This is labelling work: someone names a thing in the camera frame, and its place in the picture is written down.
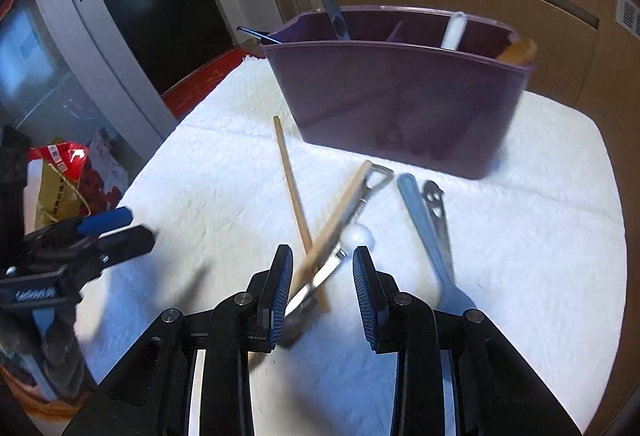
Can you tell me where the brown kitchen counter cabinet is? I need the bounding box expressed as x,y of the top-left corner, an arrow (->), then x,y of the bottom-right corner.
300,0 -> 640,117

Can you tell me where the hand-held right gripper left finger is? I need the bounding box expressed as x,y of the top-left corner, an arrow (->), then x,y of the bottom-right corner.
62,244 -> 295,436

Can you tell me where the person's left hand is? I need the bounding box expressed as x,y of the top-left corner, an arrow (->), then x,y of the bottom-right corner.
27,311 -> 90,403

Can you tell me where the thin-handled metal spoon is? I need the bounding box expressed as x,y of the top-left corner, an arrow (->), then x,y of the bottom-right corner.
236,26 -> 283,44

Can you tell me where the white textured tablecloth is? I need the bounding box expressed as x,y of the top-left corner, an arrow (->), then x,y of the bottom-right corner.
75,51 -> 628,436

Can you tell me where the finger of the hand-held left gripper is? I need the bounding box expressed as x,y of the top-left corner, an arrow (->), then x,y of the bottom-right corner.
75,206 -> 135,237
97,225 -> 156,267

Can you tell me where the grey slotted utensil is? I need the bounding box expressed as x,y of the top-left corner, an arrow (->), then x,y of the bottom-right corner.
316,0 -> 352,41

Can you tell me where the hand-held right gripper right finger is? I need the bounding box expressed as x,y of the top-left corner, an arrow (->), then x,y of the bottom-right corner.
351,246 -> 583,436

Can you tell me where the short white vent grille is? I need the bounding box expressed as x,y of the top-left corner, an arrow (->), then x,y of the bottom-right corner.
616,0 -> 640,39

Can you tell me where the grey spatula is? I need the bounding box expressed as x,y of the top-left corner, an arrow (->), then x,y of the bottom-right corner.
396,172 -> 478,314

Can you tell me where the red printed box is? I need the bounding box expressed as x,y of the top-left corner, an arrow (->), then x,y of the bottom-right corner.
85,128 -> 133,212

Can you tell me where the purple plastic utensil holder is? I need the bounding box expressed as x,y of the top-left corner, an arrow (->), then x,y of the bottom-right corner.
260,5 -> 538,181

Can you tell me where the person's left forearm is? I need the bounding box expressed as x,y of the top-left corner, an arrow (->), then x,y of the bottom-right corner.
0,356 -> 76,422

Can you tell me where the red and gold gift bag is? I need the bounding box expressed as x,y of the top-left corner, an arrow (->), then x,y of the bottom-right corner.
27,142 -> 91,229

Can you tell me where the metal utensil with white ball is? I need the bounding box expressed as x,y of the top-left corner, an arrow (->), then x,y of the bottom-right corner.
280,164 -> 396,347

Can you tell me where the red doormat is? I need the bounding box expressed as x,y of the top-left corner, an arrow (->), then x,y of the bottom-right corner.
160,48 -> 251,119

